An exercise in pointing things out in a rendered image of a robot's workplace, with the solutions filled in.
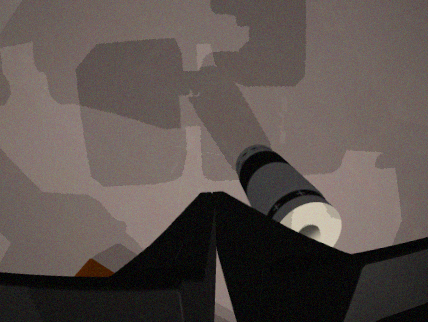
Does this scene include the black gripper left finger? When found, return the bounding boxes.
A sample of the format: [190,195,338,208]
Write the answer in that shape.
[0,193,217,322]

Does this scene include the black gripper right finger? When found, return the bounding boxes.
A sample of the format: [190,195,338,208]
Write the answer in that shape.
[213,192,428,322]

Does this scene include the white and black battery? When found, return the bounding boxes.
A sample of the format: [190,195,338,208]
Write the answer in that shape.
[235,144,342,246]

